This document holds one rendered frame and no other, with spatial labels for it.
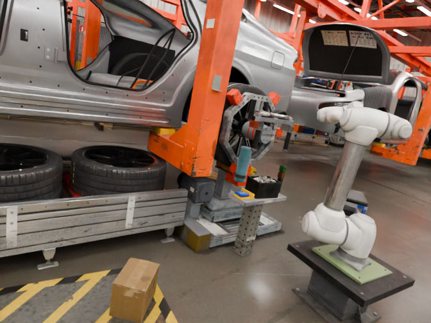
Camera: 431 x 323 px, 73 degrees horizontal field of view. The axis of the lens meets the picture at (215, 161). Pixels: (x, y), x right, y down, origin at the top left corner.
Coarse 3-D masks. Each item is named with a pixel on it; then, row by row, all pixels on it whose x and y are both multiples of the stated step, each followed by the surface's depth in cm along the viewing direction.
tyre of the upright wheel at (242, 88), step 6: (228, 84) 225; (240, 84) 222; (228, 90) 214; (240, 90) 213; (246, 90) 216; (252, 90) 220; (258, 90) 224; (228, 102) 209; (216, 150) 217; (222, 150) 220; (216, 156) 221; (222, 156) 222; (222, 162) 226; (228, 162) 228
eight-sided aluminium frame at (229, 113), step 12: (252, 96) 210; (264, 96) 218; (228, 108) 207; (240, 108) 207; (228, 120) 204; (228, 132) 207; (228, 144) 210; (264, 144) 242; (228, 156) 220; (252, 156) 237
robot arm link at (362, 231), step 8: (352, 216) 161; (360, 216) 159; (368, 216) 163; (352, 224) 158; (360, 224) 156; (368, 224) 155; (352, 232) 156; (360, 232) 155; (368, 232) 155; (352, 240) 156; (360, 240) 156; (368, 240) 156; (344, 248) 161; (352, 248) 158; (360, 248) 157; (368, 248) 157; (360, 256) 158
